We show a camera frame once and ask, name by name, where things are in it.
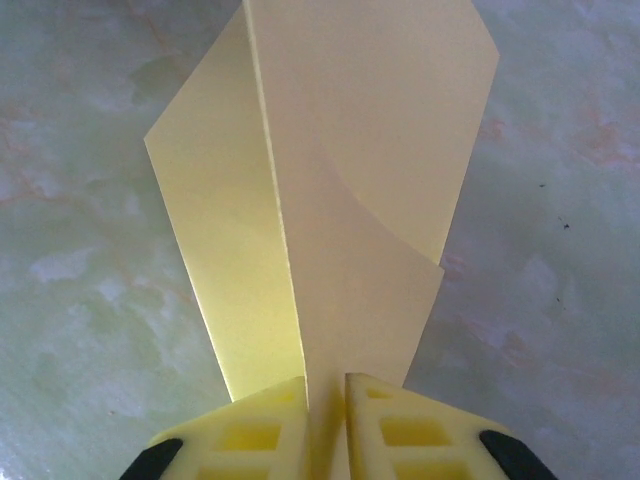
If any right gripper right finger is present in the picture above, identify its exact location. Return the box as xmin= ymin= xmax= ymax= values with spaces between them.
xmin=343 ymin=372 xmax=561 ymax=480

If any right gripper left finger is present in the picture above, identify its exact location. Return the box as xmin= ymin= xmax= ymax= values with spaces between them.
xmin=119 ymin=375 xmax=311 ymax=480

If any yellow paper sheet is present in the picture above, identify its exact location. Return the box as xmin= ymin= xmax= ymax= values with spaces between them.
xmin=143 ymin=0 xmax=501 ymax=406

